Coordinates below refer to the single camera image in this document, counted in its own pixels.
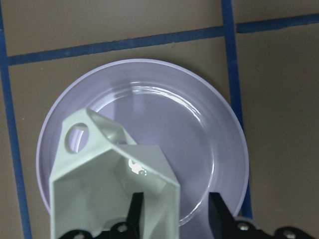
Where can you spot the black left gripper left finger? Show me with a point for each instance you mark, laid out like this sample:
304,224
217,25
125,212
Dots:
134,216

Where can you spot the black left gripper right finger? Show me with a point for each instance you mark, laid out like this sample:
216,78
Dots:
221,221

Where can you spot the white geometric cup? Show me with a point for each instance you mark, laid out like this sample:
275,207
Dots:
97,169

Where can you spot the lilac plate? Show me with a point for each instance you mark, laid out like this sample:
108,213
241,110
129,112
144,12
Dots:
160,103

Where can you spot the brown paper table cover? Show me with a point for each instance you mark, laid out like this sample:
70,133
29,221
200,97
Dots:
50,43

